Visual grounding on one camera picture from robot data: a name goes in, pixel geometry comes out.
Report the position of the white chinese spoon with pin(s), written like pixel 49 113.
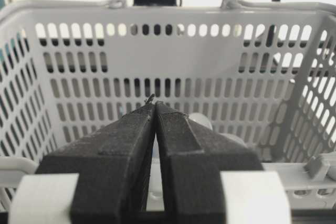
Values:
pixel 202 123

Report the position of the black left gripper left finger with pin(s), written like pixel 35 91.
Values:
pixel 113 164

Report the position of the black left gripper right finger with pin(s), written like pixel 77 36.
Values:
pixel 212 208

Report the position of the white plastic shopping basket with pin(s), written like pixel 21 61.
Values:
pixel 263 72

